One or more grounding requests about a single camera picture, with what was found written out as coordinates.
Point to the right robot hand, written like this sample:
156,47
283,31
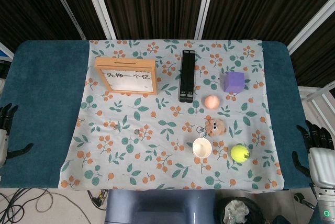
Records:
323,163

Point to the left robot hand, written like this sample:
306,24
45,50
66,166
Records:
3,145

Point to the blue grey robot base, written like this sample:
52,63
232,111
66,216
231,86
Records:
159,208

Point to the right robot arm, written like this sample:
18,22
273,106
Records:
325,207

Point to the teal table cover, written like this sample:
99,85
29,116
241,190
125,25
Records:
47,90

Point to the yellow tennis ball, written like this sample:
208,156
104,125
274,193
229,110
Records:
240,152

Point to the white blue board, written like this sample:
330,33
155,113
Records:
5,52

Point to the black trash bin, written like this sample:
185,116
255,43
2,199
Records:
239,212

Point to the black power plugs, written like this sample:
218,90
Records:
98,199

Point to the purple foam cube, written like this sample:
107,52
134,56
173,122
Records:
233,82

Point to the white paper cup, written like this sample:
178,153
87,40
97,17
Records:
201,147

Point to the peach coloured ball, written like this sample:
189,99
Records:
211,102

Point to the dark slatted partition panel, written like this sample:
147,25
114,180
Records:
31,4
261,4
154,4

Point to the floral printed tablecloth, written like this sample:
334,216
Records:
162,143

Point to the black rectangular bar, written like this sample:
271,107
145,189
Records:
187,77

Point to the white metal frame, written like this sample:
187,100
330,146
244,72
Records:
316,93

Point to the white partition post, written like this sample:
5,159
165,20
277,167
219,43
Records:
311,25
206,1
98,4

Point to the wooden coin box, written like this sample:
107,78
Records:
125,64

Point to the thin grey partition post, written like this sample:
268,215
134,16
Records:
65,6

